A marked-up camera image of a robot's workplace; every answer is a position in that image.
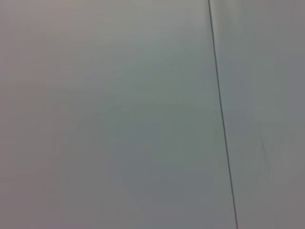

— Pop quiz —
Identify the dark wall panel seam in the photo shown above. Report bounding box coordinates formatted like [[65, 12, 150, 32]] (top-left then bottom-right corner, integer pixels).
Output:
[[207, 0, 240, 229]]

